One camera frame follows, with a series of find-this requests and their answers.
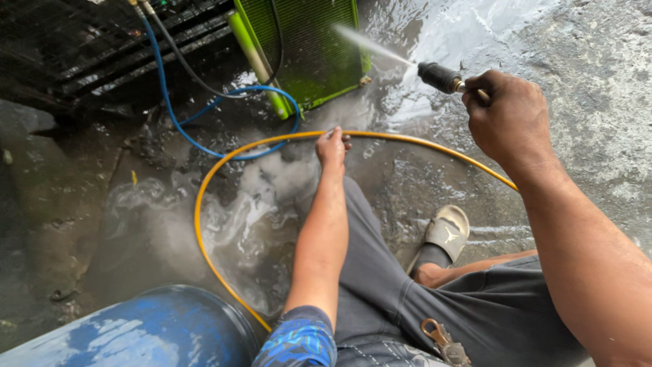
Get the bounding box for person's right hand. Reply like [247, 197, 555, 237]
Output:
[461, 70, 558, 169]

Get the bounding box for person's left hand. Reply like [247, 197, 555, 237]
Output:
[315, 126, 353, 174]

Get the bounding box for black brass spray nozzle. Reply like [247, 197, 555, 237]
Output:
[417, 61, 491, 104]

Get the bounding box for yellow hose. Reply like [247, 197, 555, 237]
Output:
[194, 130, 519, 333]

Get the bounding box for green radiator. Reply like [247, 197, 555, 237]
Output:
[227, 0, 373, 121]

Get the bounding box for grey slipper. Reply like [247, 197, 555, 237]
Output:
[406, 205, 471, 276]

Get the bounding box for person's leg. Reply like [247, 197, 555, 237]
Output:
[413, 248, 539, 289]

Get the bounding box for blue patterned shirt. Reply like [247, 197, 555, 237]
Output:
[252, 305, 338, 367]

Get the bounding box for person's grey shorts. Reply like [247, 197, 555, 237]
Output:
[333, 176, 592, 367]

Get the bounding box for black slatted grille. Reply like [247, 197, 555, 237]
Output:
[0, 0, 240, 110]

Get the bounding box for blue barrel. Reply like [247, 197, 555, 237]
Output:
[0, 284, 261, 367]

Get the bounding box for black hose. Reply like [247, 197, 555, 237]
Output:
[143, 0, 285, 101]

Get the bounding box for blue hose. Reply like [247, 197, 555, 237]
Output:
[140, 13, 301, 161]

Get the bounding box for carabiner key ring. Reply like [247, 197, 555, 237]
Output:
[420, 318, 472, 367]

